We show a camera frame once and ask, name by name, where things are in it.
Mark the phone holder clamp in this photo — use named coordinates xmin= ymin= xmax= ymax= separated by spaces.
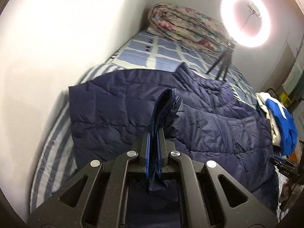
xmin=247 ymin=2 xmax=261 ymax=17

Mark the ring light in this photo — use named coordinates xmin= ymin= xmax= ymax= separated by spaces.
xmin=220 ymin=0 xmax=271 ymax=48

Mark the blue striped bed sheet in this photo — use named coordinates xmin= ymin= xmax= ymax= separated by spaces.
xmin=29 ymin=62 xmax=129 ymax=213

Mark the yellow box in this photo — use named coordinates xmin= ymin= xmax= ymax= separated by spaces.
xmin=279 ymin=92 xmax=292 ymax=109

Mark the navy blue puffer jacket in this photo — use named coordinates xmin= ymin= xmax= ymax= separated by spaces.
xmin=69 ymin=64 xmax=279 ymax=211

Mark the blue checkered blanket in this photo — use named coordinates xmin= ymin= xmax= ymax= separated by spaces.
xmin=111 ymin=29 xmax=258 ymax=105

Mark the floral rolled quilt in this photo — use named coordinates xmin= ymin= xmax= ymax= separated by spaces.
xmin=147 ymin=3 xmax=230 ymax=55

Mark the clothes drying rack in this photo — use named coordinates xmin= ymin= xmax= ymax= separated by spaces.
xmin=282 ymin=43 xmax=303 ymax=103

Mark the black tripod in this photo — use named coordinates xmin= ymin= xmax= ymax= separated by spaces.
xmin=206 ymin=41 xmax=236 ymax=81

